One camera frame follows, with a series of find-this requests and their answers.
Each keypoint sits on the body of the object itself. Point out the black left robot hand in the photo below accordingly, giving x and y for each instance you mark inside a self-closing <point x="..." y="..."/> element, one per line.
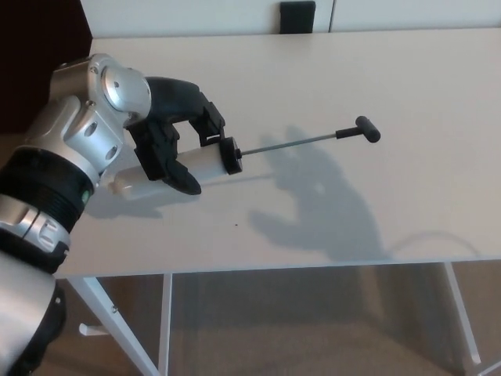
<point x="176" y="98"/>

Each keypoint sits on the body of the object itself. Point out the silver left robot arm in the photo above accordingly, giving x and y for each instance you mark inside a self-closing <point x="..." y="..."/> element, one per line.
<point x="78" y="129"/>

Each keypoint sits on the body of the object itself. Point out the dark brown cabinet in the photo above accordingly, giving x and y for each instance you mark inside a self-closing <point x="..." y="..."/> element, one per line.
<point x="35" y="58"/>

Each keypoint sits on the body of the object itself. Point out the white hook peg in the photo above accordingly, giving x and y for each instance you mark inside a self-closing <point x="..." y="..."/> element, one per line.
<point x="93" y="330"/>

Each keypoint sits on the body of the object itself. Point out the white metal desk leg frame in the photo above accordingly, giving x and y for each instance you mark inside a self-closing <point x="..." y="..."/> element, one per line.
<point x="117" y="333"/>
<point x="462" y="305"/>

